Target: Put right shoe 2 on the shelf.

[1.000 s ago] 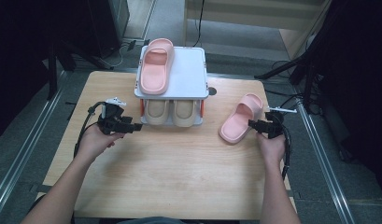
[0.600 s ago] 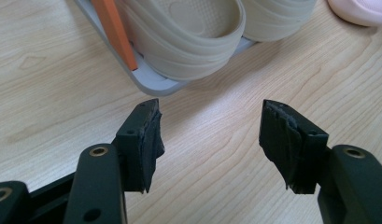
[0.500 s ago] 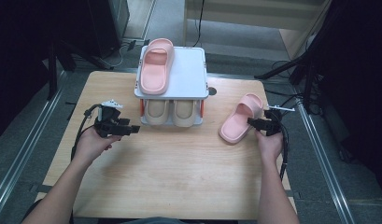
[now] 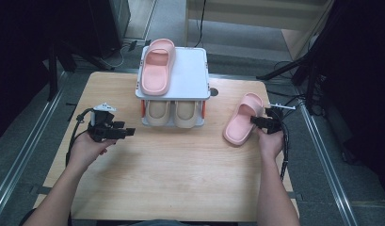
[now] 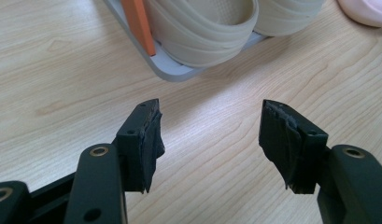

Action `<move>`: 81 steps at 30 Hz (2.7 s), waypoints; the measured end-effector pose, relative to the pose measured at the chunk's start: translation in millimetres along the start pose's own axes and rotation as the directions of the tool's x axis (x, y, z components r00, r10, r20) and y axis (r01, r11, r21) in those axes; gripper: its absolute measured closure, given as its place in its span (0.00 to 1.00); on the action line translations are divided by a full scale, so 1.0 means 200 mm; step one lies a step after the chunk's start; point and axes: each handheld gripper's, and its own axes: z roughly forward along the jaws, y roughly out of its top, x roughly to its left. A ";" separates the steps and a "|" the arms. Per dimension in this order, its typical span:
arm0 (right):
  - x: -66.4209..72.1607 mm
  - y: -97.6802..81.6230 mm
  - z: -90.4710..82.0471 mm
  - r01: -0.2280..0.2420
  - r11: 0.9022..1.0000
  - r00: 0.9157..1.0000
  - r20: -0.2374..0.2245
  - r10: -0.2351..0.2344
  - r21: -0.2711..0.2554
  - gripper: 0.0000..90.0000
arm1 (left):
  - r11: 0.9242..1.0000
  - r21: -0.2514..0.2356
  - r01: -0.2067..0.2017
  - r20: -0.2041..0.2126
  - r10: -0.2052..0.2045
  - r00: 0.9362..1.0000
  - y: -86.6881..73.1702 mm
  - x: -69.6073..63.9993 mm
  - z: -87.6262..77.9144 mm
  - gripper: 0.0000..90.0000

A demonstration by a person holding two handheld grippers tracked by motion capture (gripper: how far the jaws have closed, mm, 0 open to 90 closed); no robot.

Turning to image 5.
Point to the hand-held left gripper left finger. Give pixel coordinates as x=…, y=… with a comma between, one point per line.
x=142, y=149

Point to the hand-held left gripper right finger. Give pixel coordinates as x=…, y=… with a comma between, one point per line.
x=288, y=146

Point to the white plastic storage box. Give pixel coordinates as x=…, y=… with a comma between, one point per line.
x=170, y=70

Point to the cream perforated clog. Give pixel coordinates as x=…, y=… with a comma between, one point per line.
x=204, y=46
x=288, y=18

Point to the pink slipper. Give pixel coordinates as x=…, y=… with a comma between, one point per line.
x=366, y=12

